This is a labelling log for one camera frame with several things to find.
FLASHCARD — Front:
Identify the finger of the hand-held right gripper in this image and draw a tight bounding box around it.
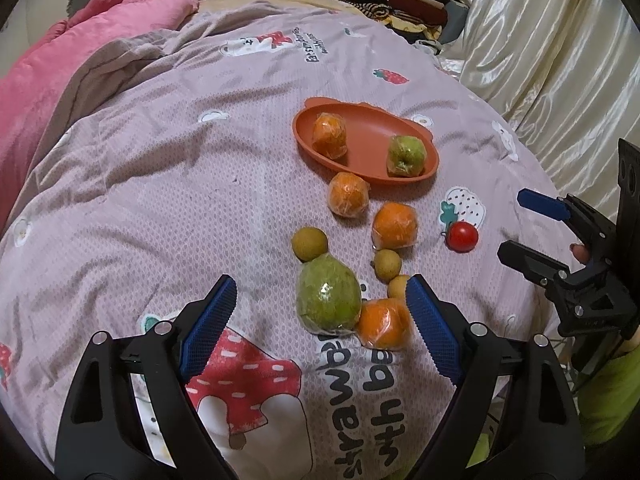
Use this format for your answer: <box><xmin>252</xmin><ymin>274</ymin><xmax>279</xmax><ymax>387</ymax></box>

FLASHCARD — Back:
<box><xmin>518</xmin><ymin>188</ymin><xmax>619</xmax><ymax>261</ymax></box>
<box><xmin>497</xmin><ymin>240</ymin><xmax>639</xmax><ymax>337</ymax></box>

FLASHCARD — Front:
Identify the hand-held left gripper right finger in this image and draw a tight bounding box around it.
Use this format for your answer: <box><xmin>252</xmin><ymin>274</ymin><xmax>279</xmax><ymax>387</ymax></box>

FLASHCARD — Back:
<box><xmin>405</xmin><ymin>275</ymin><xmax>586</xmax><ymax>480</ymax></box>

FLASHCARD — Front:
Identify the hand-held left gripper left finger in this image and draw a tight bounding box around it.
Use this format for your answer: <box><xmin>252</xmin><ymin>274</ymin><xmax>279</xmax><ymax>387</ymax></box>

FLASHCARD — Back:
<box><xmin>55</xmin><ymin>274</ymin><xmax>238</xmax><ymax>480</ymax></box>

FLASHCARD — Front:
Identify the orange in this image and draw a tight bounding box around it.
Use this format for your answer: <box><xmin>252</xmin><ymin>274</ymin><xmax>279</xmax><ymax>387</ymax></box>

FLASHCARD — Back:
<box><xmin>312</xmin><ymin>112</ymin><xmax>348</xmax><ymax>159</ymax></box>
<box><xmin>371</xmin><ymin>201</ymin><xmax>419</xmax><ymax>249</ymax></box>
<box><xmin>356</xmin><ymin>298</ymin><xmax>416</xmax><ymax>352</ymax></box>
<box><xmin>327</xmin><ymin>172</ymin><xmax>371</xmax><ymax>219</ymax></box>

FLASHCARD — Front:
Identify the small brown longan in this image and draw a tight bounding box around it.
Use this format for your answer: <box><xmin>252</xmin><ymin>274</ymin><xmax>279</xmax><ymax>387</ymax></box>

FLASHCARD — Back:
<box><xmin>373</xmin><ymin>249</ymin><xmax>402</xmax><ymax>282</ymax></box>
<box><xmin>387</xmin><ymin>274</ymin><xmax>411</xmax><ymax>301</ymax></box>

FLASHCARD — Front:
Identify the red tomato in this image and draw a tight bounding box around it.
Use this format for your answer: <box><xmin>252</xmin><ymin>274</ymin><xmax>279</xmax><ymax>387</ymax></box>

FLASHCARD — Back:
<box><xmin>446</xmin><ymin>221</ymin><xmax>479</xmax><ymax>253</ymax></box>

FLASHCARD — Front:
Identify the large green guava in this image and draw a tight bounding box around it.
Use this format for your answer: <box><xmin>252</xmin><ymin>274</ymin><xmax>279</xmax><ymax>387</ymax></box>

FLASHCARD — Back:
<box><xmin>295</xmin><ymin>254</ymin><xmax>362</xmax><ymax>335</ymax></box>

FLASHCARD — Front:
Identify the large brown longan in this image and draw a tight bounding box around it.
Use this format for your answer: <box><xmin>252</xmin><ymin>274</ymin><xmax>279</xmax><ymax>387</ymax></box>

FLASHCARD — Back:
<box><xmin>291</xmin><ymin>227</ymin><xmax>329</xmax><ymax>262</ymax></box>

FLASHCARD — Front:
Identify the orange oval plate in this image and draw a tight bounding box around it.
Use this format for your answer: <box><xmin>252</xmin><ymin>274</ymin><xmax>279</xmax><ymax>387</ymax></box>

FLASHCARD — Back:
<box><xmin>291</xmin><ymin>96</ymin><xmax>441</xmax><ymax>188</ymax></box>

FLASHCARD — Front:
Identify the person's right forearm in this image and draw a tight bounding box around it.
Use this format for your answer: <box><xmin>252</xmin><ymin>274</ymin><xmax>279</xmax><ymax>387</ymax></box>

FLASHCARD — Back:
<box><xmin>575</xmin><ymin>345</ymin><xmax>640</xmax><ymax>448</ymax></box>

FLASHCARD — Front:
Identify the wrapped green apple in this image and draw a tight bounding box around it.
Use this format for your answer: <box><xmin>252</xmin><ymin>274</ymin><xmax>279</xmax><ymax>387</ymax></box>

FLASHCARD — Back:
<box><xmin>386</xmin><ymin>134</ymin><xmax>427</xmax><ymax>179</ymax></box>

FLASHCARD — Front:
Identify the cream satin curtain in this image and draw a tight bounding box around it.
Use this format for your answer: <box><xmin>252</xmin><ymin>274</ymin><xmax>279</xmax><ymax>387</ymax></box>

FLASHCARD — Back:
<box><xmin>435</xmin><ymin>0</ymin><xmax>640</xmax><ymax>211</ymax></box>

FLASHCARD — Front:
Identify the printed pink bed cover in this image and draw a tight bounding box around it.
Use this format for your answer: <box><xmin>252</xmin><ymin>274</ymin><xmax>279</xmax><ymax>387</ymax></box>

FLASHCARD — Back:
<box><xmin>0</xmin><ymin>0</ymin><xmax>571</xmax><ymax>480</ymax></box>

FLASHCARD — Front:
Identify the stack of folded clothes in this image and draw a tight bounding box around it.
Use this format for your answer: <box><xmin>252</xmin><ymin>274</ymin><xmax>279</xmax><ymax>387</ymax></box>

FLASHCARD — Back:
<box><xmin>317</xmin><ymin>0</ymin><xmax>468</xmax><ymax>43</ymax></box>

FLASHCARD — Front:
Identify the pink fleece blanket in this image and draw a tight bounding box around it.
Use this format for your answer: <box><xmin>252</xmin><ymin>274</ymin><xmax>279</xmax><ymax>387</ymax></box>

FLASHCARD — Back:
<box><xmin>0</xmin><ymin>0</ymin><xmax>201</xmax><ymax>231</ymax></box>

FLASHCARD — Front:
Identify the beige bed sheet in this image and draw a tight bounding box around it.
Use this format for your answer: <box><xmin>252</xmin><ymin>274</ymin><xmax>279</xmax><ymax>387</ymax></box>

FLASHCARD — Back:
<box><xmin>197</xmin><ymin>0</ymin><xmax>356</xmax><ymax>17</ymax></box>

